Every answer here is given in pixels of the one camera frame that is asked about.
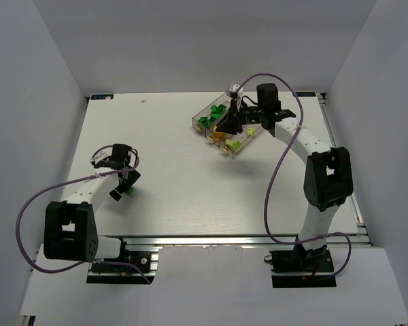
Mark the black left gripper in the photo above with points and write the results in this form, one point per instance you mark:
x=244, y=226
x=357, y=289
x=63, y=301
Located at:
x=123, y=183

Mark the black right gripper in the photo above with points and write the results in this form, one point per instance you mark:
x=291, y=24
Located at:
x=240, y=113

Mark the orange lego brick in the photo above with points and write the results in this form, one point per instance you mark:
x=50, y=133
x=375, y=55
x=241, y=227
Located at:
x=217, y=134

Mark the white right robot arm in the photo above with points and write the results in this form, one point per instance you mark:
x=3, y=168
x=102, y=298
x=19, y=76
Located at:
x=328, y=172

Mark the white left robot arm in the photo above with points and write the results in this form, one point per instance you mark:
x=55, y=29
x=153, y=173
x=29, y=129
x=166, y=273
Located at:
x=70, y=230

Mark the clear three-compartment container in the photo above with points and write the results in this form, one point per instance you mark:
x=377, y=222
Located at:
x=230, y=107

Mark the blue label left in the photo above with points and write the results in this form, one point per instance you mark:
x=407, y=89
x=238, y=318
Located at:
x=101, y=97

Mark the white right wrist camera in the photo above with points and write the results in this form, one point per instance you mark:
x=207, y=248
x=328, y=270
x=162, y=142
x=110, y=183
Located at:
x=233, y=91

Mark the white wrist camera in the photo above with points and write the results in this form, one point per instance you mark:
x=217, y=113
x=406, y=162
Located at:
x=101, y=155
x=233, y=91

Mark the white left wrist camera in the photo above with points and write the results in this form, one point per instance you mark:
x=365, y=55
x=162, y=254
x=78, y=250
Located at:
x=101, y=155

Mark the aluminium rail front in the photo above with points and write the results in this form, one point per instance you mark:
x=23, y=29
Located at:
x=360, y=239

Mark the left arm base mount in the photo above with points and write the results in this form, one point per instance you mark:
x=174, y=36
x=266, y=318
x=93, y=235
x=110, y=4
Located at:
x=140, y=269

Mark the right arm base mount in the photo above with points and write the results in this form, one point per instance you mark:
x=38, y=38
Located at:
x=289, y=272

